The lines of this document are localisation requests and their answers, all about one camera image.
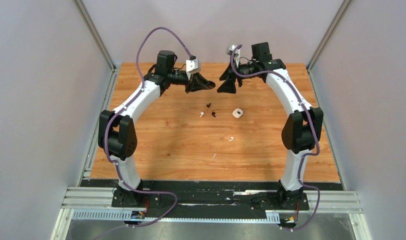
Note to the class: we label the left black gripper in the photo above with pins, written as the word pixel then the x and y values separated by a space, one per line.
pixel 196 83

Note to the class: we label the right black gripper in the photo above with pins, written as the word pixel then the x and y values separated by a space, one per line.
pixel 230 76

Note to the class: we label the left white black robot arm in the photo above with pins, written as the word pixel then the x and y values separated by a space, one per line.
pixel 116 131

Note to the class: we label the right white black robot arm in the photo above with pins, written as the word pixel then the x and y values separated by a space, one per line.
pixel 302 130

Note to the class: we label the white earbud charging case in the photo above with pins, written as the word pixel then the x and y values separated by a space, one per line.
pixel 237 113

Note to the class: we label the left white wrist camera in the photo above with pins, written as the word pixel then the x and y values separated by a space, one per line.
pixel 192 66

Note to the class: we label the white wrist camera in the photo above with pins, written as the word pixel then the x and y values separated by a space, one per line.
pixel 192 66
pixel 234 52

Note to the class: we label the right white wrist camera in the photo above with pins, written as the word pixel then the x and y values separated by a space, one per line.
pixel 234 52

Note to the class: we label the left aluminium corner post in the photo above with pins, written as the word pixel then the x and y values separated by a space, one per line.
pixel 86 17

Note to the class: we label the aluminium corner post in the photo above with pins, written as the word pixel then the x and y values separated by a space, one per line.
pixel 337 18
pixel 86 17

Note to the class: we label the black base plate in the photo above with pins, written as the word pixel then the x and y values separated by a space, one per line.
pixel 215 200

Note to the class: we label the right aluminium corner post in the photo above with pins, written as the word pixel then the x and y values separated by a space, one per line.
pixel 337 18

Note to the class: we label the aluminium frame rail front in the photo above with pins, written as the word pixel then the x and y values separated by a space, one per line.
pixel 331 201

